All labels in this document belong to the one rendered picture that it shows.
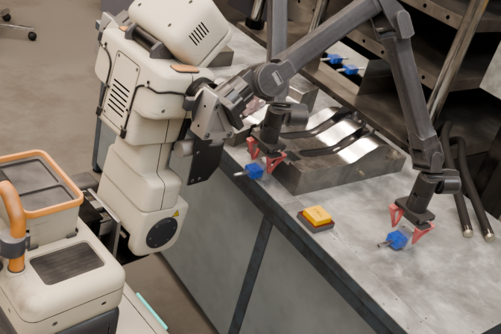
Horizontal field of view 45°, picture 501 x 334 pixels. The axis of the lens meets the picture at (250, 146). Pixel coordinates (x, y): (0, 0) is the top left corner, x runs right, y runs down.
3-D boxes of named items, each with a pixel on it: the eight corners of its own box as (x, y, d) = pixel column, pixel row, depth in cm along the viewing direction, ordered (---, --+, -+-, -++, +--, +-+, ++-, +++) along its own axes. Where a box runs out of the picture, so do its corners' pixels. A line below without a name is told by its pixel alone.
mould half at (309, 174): (294, 196, 183) (306, 159, 176) (246, 150, 199) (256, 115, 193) (400, 171, 212) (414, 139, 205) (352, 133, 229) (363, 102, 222)
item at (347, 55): (356, 95, 265) (369, 60, 256) (317, 68, 282) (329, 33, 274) (427, 87, 294) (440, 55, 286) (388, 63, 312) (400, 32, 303)
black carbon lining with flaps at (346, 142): (303, 164, 187) (311, 138, 182) (272, 137, 197) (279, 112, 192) (378, 149, 207) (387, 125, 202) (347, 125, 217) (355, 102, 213)
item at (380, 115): (415, 168, 233) (421, 155, 230) (235, 32, 316) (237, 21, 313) (529, 141, 282) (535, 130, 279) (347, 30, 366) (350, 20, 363)
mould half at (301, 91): (232, 147, 199) (240, 118, 194) (177, 112, 211) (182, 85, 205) (312, 112, 237) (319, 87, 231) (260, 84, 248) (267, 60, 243)
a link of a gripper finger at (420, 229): (408, 230, 175) (419, 204, 170) (426, 246, 170) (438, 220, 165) (392, 235, 171) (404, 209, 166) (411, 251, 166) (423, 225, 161)
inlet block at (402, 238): (382, 259, 166) (388, 244, 164) (369, 247, 169) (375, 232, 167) (411, 247, 174) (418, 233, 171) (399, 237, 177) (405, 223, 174)
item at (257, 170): (236, 187, 180) (240, 172, 177) (227, 177, 183) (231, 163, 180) (270, 179, 188) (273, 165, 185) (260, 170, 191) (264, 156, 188)
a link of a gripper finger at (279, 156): (267, 162, 189) (274, 137, 184) (282, 174, 184) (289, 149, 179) (250, 166, 184) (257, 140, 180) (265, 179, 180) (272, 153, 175)
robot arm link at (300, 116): (265, 86, 181) (275, 83, 173) (300, 89, 184) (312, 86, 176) (263, 125, 181) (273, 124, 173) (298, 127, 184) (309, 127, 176)
